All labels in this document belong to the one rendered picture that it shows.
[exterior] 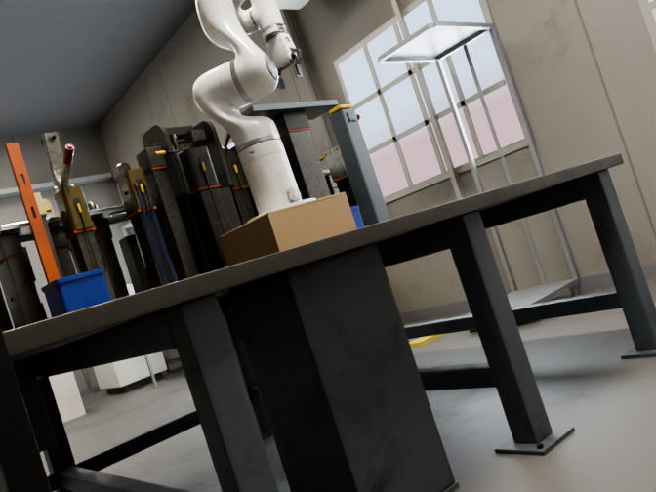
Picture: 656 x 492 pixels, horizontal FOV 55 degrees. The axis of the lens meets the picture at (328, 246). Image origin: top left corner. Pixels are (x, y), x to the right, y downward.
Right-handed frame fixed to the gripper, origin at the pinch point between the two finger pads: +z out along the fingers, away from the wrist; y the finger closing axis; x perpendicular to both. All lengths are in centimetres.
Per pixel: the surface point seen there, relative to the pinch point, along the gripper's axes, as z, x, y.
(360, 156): 31.6, -14.0, -7.6
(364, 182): 40.5, -12.2, -7.1
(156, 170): 23, 56, 11
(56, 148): 11, 78, 20
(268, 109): 13.2, 23.0, -8.0
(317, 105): 13.3, 2.2, -9.7
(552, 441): 127, 9, -55
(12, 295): 45, 93, 37
